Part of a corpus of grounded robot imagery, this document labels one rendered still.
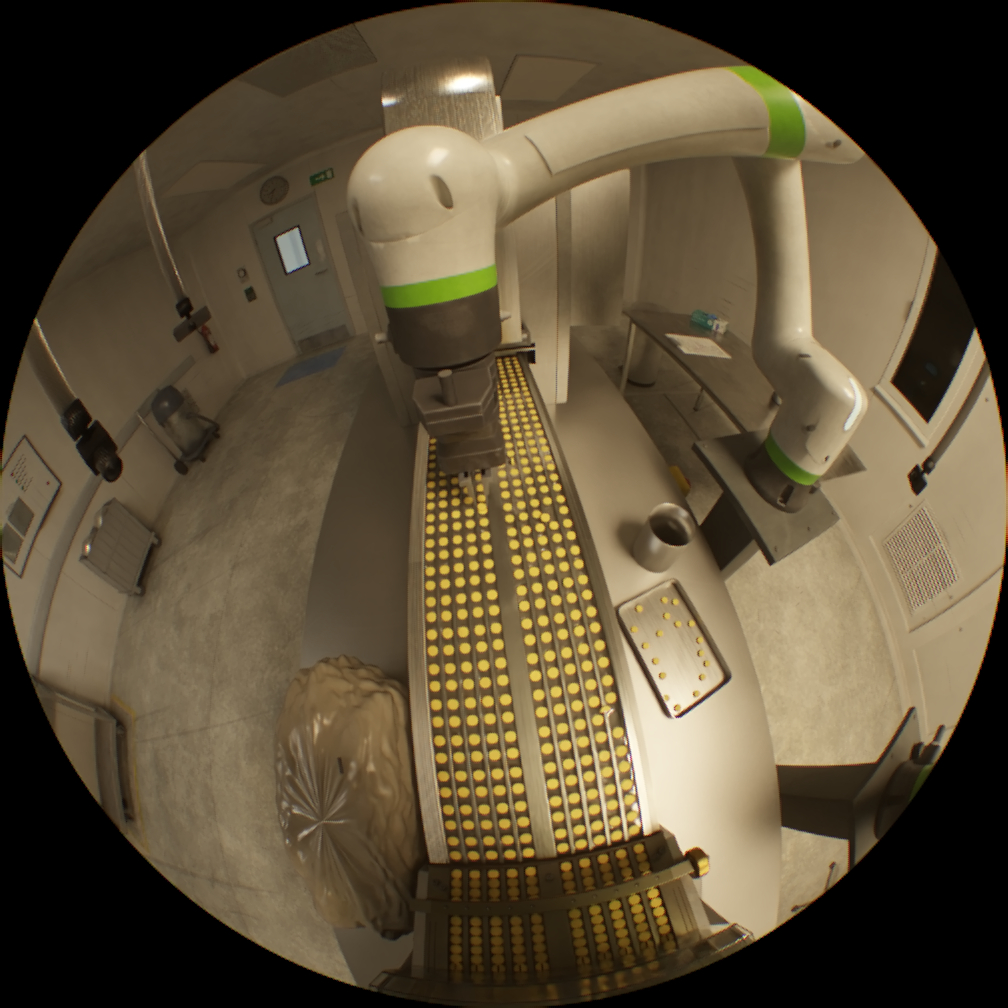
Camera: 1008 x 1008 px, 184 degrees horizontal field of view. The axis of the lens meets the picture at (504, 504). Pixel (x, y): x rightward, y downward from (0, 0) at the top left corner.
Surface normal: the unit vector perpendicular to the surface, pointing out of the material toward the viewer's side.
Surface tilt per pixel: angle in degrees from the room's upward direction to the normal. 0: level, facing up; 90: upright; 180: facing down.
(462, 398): 0
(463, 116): 71
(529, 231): 90
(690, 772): 0
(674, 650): 0
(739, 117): 112
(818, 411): 90
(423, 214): 104
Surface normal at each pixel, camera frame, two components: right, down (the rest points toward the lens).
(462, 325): 0.43, 0.70
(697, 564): -0.07, -0.60
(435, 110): 0.09, 0.55
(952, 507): -0.99, 0.14
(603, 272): 0.12, 0.79
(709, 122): -0.07, 0.96
